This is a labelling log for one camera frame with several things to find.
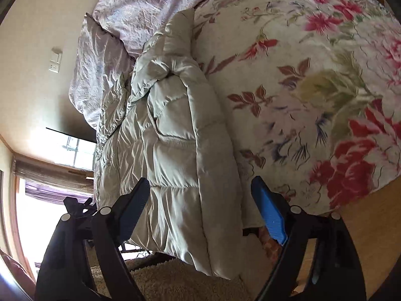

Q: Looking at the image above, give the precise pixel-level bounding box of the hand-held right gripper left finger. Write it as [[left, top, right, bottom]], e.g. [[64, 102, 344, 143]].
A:
[[34, 177, 150, 301]]

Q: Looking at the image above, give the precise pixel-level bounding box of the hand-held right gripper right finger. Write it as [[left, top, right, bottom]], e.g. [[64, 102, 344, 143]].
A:
[[251, 176, 367, 301]]

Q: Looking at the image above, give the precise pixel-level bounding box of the white puffer jacket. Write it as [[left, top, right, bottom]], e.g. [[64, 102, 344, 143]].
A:
[[93, 8, 245, 280]]

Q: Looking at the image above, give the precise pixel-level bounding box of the black tripod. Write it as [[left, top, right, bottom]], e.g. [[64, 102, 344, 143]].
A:
[[63, 196, 96, 218]]

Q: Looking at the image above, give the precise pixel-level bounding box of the beige shaggy rug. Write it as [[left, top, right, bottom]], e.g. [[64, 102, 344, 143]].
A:
[[89, 251, 251, 301]]

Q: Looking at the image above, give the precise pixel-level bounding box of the window curtain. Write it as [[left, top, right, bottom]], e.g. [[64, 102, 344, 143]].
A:
[[14, 160, 94, 199]]

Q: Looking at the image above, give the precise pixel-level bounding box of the floral bed blanket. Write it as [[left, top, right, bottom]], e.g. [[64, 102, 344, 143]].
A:
[[192, 0, 401, 214]]

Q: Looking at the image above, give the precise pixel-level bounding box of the pale purple duvet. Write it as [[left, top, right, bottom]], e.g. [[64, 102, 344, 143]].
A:
[[69, 0, 242, 129]]

